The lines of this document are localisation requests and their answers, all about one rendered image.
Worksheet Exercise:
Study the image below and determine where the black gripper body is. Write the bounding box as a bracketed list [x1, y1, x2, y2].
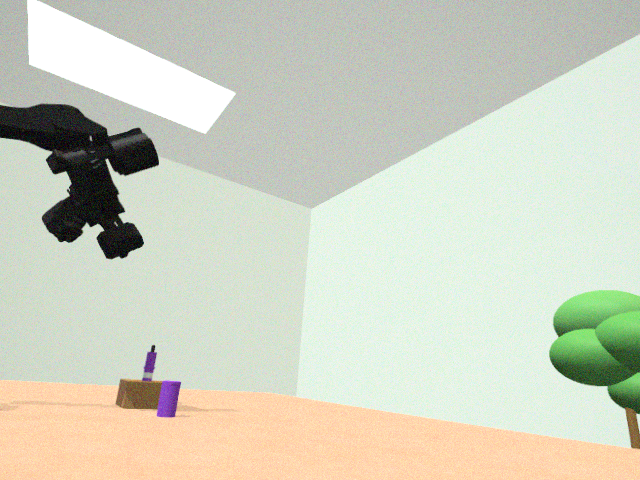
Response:
[69, 180, 144, 260]

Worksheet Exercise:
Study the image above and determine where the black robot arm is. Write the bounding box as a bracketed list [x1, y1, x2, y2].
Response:
[0, 103, 159, 243]

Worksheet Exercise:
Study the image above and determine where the tan cube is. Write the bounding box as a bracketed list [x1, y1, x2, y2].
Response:
[115, 379, 162, 409]

